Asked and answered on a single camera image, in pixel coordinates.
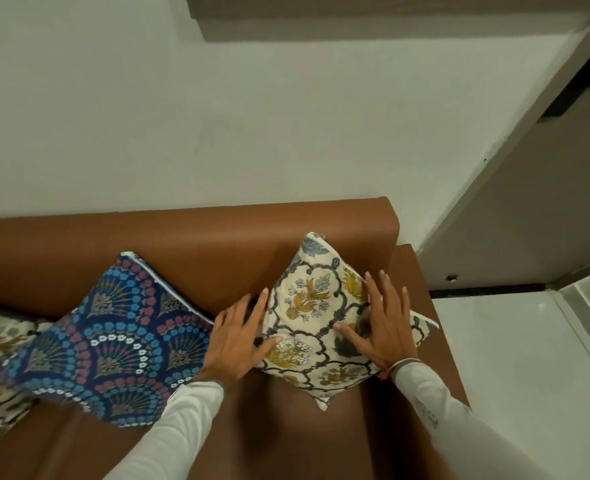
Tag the person's left hand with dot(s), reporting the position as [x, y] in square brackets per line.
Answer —
[232, 344]

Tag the person's right hand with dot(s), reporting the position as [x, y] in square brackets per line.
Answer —
[390, 334]

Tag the person's left thumb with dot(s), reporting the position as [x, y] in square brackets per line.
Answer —
[270, 344]

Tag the person's right thumb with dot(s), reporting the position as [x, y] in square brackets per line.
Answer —
[350, 331]

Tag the person's right middle finger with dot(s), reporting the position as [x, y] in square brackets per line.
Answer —
[387, 294]

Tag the person's left middle finger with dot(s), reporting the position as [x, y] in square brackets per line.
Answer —
[240, 307]

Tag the cream floral cushion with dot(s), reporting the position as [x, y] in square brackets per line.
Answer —
[307, 294]

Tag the person's right forearm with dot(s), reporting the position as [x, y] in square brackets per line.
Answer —
[445, 424]

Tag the person's left forearm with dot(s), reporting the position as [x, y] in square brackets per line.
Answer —
[174, 434]

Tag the brown leather sofa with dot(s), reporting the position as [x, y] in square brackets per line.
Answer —
[215, 234]

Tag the blue fan-patterned cushion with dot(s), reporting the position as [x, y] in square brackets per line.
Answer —
[119, 339]

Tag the grey-brown door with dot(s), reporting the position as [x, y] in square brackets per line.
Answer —
[540, 209]

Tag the light door frame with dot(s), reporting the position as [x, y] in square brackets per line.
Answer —
[520, 134]

